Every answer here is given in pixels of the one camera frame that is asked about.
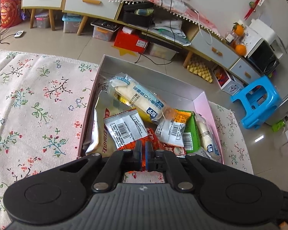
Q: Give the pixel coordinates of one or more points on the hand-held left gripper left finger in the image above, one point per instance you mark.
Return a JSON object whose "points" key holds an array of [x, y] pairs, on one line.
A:
{"points": [[139, 155]]}

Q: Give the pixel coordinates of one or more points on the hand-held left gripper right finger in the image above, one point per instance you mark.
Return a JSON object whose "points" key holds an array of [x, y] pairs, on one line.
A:
{"points": [[148, 158]]}

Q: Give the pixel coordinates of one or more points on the red snack packet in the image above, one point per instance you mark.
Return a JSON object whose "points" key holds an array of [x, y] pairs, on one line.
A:
{"points": [[168, 152]]}

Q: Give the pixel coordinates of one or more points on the orange white snack packet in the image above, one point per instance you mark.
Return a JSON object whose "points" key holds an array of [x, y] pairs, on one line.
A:
{"points": [[124, 129], [169, 130]]}

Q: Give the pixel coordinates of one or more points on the long silver snack packet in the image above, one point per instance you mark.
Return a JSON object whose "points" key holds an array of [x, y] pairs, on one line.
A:
{"points": [[98, 134]]}

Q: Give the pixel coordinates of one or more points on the green snack packet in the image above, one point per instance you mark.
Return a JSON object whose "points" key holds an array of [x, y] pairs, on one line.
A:
{"points": [[190, 136]]}

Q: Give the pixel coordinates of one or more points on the long white bread packet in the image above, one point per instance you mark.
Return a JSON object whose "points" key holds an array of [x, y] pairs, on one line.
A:
{"points": [[139, 98]]}

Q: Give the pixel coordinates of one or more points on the small white bread packet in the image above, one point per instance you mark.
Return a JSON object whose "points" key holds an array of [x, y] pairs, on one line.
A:
{"points": [[207, 136]]}

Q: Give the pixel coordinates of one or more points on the pink cardboard box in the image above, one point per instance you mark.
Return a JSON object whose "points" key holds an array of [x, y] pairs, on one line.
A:
{"points": [[158, 81]]}

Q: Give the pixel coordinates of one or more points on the yellow egg tray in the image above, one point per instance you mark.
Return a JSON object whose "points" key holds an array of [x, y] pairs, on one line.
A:
{"points": [[200, 69]]}

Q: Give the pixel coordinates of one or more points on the yellow star sticker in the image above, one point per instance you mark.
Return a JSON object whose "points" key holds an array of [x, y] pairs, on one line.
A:
{"points": [[123, 51]]}

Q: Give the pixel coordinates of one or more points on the white printed carton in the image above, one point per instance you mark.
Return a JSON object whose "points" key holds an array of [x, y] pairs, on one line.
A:
{"points": [[230, 86]]}

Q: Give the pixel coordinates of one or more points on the floral mat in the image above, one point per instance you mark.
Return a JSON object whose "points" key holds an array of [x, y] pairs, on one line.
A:
{"points": [[38, 100]]}

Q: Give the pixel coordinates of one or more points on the red box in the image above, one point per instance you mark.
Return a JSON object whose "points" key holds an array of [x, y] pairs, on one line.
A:
{"points": [[129, 40]]}

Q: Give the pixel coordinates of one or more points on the small white box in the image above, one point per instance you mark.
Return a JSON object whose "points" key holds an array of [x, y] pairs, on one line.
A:
{"points": [[128, 30]]}

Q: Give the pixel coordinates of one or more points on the long wooden TV cabinet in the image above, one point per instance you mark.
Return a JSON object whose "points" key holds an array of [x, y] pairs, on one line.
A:
{"points": [[216, 50]]}

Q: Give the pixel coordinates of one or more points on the stack of folded papers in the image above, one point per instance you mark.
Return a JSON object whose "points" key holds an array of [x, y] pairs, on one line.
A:
{"points": [[170, 31]]}

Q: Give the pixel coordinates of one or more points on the blue plastic stool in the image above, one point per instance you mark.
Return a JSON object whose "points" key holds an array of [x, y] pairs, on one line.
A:
{"points": [[266, 88]]}

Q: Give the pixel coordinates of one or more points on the black storage tray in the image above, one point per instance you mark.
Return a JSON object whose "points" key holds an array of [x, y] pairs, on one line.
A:
{"points": [[136, 19]]}

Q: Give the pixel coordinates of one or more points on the orange fruit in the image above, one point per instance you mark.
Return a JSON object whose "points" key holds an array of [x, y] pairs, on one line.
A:
{"points": [[238, 30], [240, 49]]}

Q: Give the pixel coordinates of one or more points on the small jar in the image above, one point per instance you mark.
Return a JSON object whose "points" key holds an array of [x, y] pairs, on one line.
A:
{"points": [[229, 37]]}

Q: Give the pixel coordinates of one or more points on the clear storage box blue lid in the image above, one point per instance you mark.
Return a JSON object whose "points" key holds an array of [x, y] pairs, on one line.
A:
{"points": [[72, 24]]}

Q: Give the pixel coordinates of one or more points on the microwave oven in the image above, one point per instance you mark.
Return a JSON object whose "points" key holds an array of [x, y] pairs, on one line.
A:
{"points": [[262, 60]]}

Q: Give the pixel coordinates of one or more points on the low wooden drawer cabinet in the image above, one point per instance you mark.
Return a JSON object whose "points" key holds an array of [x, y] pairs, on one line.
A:
{"points": [[91, 3]]}

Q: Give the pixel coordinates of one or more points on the small clear storage box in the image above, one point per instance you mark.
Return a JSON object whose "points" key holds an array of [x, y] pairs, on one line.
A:
{"points": [[42, 21]]}

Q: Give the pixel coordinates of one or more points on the small white device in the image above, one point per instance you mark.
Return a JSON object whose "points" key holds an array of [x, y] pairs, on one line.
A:
{"points": [[19, 34]]}

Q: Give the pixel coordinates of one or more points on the white foam box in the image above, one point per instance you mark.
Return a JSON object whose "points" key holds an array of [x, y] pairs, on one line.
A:
{"points": [[262, 28]]}

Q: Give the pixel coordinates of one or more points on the red gift bag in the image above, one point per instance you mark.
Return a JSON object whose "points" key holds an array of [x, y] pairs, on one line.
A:
{"points": [[10, 9]]}

